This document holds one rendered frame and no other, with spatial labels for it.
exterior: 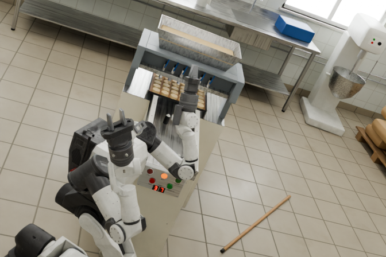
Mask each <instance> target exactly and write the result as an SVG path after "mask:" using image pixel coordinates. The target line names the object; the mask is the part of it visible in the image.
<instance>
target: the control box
mask: <svg viewBox="0 0 386 257"><path fill-rule="evenodd" d="M148 169H152V170H153V173H152V174H148V173H147V170H148ZM162 174H166V175H167V178H162V177H161V175H162ZM151 178H154V179H155V183H153V184H151V183H150V182H149V180H150V179H151ZM175 180H176V178H175V177H174V176H173V175H172V174H171V173H170V172H169V171H168V170H167V169H166V168H162V167H160V166H157V165H154V164H151V163H148V162H146V164H145V167H144V170H143V172H142V175H140V176H139V178H138V181H137V185H140V186H143V187H146V188H149V189H152V190H154V187H155V186H157V189H156V191H158V192H160V190H161V188H164V190H163V191H162V190H161V191H162V193H165V194H168V195H171V196H174V197H177V198H178V197H179V195H180V193H181V191H182V189H183V186H184V184H185V182H186V180H182V181H181V182H180V183H177V182H176V181H175ZM168 184H171V185H172V189H168V188H167V185H168Z"/></svg>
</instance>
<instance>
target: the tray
mask: <svg viewBox="0 0 386 257"><path fill-rule="evenodd" d="M153 74H154V73H153ZM152 78H153V75H152ZM151 82H152V79H151ZM150 85H151V83H150ZM148 93H150V94H153V95H156V96H159V97H162V98H164V99H168V100H171V101H173V102H176V103H179V101H177V100H174V99H171V98H168V97H166V96H163V95H160V94H157V93H154V92H151V91H150V87H149V91H148ZM197 110H199V111H202V112H206V95H205V110H203V109H200V108H197Z"/></svg>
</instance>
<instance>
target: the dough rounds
mask: <svg viewBox="0 0 386 257"><path fill-rule="evenodd" d="M176 83H177V81H175V80H172V81H171V82H170V83H168V78H167V77H164V76H163V78H162V79H161V80H159V75H158V74H156V73H154V74H153V78H152V82H151V85H150V91H151V92H154V93H157V94H160V95H163V96H166V97H168V98H171V99H174V100H177V101H179V100H180V94H181V92H184V86H185V84H183V83H181V84H180V85H179V86H177V85H176ZM196 94H197V95H199V99H198V100H199V102H198V105H197V108H200V109H203V110H205V96H204V95H203V90H201V89H198V91H197V93H196Z"/></svg>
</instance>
